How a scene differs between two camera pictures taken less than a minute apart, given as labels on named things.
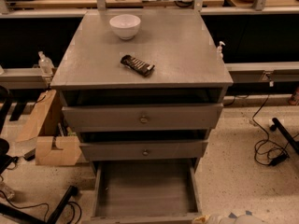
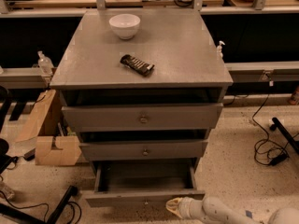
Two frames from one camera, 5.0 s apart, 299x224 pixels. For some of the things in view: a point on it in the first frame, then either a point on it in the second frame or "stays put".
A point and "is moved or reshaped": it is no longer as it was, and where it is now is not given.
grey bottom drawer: [150, 191] is moved or reshaped
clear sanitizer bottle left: [45, 64] stays put
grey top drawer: [149, 118] stays put
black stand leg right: [293, 144] stays put
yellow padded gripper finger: [203, 219] -> [172, 205]
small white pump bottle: [219, 50] stays put
